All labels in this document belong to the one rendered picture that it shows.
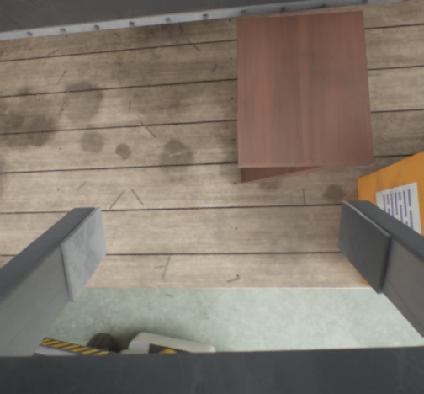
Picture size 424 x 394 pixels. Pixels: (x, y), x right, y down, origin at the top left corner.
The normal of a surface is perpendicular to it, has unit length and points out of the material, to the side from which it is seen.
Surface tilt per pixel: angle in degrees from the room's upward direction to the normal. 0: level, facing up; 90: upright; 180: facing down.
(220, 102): 0
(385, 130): 0
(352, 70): 0
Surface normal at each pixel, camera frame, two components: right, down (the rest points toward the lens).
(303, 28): -0.11, -0.14
